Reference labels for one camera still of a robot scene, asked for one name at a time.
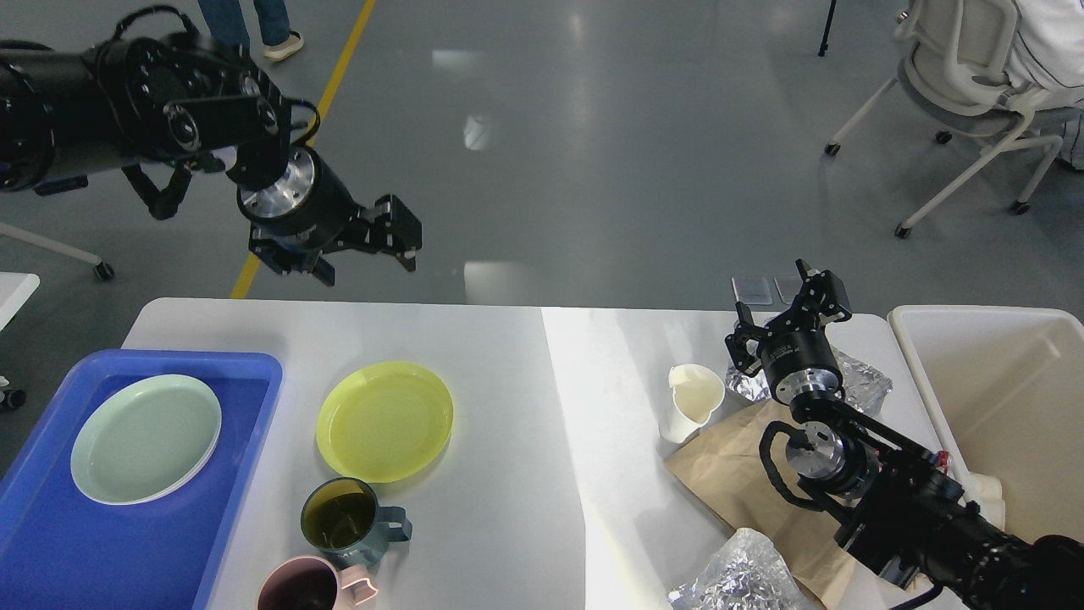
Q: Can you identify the pink mug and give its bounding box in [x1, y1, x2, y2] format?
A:
[256, 555, 379, 609]

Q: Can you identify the pale green plate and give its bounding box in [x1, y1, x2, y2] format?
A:
[69, 374, 224, 506]

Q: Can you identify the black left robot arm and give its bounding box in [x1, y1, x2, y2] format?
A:
[1, 5, 423, 286]

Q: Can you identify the chair leg with caster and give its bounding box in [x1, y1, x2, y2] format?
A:
[1, 223, 115, 282]

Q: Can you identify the white side table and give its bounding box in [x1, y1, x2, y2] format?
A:
[0, 271, 40, 330]

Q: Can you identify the white office chair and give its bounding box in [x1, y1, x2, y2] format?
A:
[824, 1, 1077, 239]

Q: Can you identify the crumpled foil front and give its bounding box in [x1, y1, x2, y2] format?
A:
[667, 528, 818, 609]

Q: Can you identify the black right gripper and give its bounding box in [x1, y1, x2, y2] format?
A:
[727, 258, 853, 404]

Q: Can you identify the person in jeans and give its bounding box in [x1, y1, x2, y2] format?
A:
[197, 0, 305, 63]

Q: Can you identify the black tripod leg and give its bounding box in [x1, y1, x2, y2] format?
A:
[817, 0, 838, 59]

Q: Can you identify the white plastic bin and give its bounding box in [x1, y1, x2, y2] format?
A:
[882, 306, 1083, 541]

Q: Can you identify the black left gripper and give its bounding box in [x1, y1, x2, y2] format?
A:
[237, 146, 423, 288]

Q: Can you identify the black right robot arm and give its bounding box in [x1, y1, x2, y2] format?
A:
[725, 259, 1083, 609]

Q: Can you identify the seated person white shirt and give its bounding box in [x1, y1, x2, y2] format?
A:
[1006, 0, 1084, 173]

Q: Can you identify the blue plastic tray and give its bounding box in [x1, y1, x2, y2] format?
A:
[1, 350, 283, 609]

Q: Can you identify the dark teal mug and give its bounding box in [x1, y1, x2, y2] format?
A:
[301, 476, 412, 568]

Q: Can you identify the white paper cup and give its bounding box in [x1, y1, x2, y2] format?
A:
[659, 363, 727, 444]

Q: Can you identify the brown paper bag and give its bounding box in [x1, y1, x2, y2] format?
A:
[666, 399, 860, 609]

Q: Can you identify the yellow plastic plate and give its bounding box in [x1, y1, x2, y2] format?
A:
[315, 362, 456, 484]

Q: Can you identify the crumpled foil near gripper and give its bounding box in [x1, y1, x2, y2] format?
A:
[724, 347, 892, 418]

